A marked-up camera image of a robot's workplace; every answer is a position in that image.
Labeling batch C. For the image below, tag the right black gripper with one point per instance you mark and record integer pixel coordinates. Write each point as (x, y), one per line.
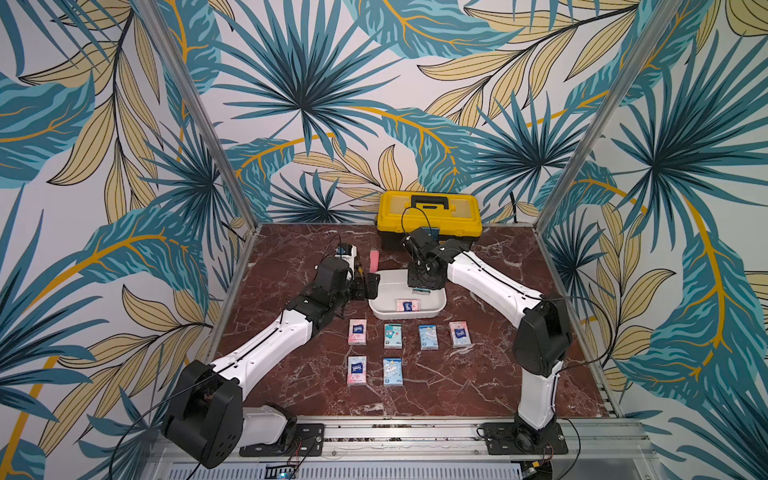
(424, 279)

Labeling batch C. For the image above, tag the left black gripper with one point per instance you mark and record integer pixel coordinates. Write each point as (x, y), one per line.
(372, 286)

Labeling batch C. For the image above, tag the pink tempo tissue pack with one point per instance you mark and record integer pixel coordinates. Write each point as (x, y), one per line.
(357, 333)
(357, 370)
(460, 335)

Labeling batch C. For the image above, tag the white plastic storage box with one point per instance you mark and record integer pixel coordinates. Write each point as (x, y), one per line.
(393, 286)

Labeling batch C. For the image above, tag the teal cartoon tissue pack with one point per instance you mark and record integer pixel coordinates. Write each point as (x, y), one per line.
(393, 336)

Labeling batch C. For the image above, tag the light blue cartoon tissue pack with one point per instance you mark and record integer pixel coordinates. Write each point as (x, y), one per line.
(392, 372)

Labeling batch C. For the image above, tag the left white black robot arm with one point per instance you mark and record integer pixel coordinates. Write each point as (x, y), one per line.
(205, 415)

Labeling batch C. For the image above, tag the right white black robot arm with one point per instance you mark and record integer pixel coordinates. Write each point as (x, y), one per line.
(543, 327)

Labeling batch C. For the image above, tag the pink utility knife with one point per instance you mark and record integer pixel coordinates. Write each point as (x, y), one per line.
(374, 260)

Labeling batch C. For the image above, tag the yellow black toolbox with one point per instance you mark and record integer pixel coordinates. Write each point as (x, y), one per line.
(445, 216)

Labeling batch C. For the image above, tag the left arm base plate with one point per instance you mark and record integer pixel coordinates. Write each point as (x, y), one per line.
(302, 440)

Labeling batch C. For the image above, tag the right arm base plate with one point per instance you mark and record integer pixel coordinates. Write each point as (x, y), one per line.
(518, 438)

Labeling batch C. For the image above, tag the aluminium front rail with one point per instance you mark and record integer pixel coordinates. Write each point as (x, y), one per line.
(430, 448)

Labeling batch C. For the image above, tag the left aluminium corner post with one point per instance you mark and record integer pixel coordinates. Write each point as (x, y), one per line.
(160, 34)

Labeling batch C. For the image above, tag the aluminium corner post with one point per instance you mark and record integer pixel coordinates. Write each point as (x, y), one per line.
(647, 40)
(160, 34)

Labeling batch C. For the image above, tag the right aluminium corner post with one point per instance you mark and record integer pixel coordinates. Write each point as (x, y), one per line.
(647, 40)

